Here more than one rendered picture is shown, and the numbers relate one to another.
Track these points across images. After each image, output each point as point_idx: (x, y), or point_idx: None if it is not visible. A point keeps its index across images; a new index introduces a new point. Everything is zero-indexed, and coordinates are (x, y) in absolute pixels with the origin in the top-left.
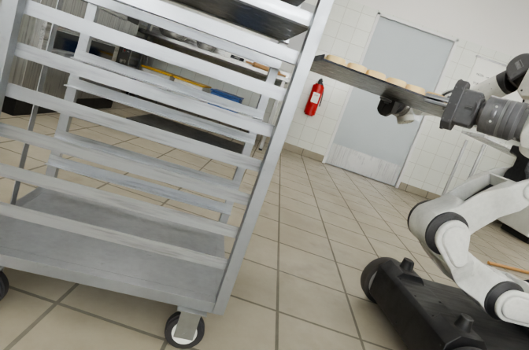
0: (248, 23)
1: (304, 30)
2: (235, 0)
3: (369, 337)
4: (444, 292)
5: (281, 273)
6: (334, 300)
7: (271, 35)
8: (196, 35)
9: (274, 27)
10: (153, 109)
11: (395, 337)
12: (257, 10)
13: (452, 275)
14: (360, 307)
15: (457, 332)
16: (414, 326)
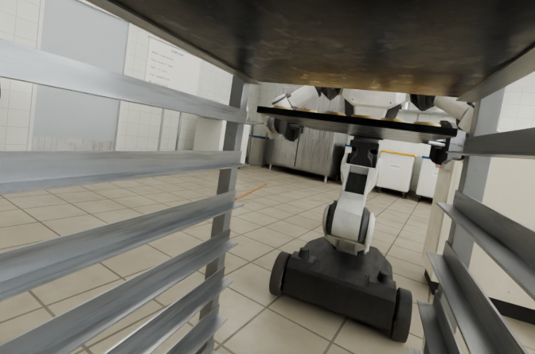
0: (268, 66)
1: (422, 94)
2: (509, 70)
3: (326, 332)
4: (315, 254)
5: (227, 345)
6: (277, 324)
7: (259, 76)
8: (144, 91)
9: (340, 80)
10: (72, 325)
11: (324, 313)
12: (455, 77)
13: (362, 250)
14: (286, 309)
15: (392, 288)
16: (356, 301)
